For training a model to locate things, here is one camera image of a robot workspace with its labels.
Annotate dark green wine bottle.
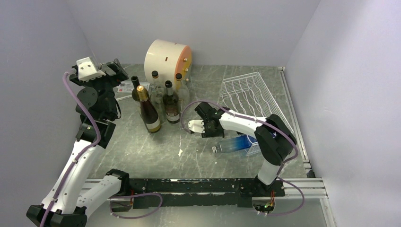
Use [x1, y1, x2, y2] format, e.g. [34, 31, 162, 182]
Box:
[131, 76, 140, 102]

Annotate clear bottle yellow label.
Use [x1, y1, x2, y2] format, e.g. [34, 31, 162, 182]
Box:
[151, 70, 164, 93]

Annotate clear bottle black cap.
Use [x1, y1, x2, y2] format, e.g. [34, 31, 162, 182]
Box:
[150, 85, 166, 123]

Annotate red bottle gold cap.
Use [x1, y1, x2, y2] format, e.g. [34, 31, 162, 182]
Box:
[137, 85, 161, 133]

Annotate dark bottle silver cap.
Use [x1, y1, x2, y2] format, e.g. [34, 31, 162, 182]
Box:
[162, 80, 180, 124]

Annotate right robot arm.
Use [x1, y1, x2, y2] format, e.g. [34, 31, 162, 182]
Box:
[188, 102, 297, 196]

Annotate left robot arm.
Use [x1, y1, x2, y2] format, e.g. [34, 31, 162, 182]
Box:
[26, 57, 132, 227]

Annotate blue clear bottle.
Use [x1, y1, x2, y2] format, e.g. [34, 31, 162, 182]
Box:
[212, 135, 257, 153]

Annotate white marker pen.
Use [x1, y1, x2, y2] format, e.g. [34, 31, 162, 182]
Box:
[116, 96, 132, 101]

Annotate cream cylindrical drum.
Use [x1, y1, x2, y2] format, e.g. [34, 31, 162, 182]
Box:
[144, 39, 192, 90]

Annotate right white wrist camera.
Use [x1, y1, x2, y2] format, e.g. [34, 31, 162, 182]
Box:
[188, 120, 206, 133]

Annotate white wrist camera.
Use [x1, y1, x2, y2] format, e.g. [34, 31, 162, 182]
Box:
[188, 120, 206, 133]
[76, 57, 106, 81]

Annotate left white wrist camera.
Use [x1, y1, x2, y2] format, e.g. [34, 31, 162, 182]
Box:
[76, 57, 106, 81]

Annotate white wire wine rack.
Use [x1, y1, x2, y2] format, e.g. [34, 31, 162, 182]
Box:
[219, 72, 294, 133]

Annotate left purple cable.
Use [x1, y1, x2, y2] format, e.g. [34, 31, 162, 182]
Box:
[39, 71, 102, 227]

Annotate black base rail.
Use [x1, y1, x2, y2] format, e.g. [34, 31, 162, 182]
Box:
[130, 178, 285, 209]

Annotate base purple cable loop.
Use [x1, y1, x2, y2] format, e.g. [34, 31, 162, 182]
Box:
[109, 192, 163, 220]

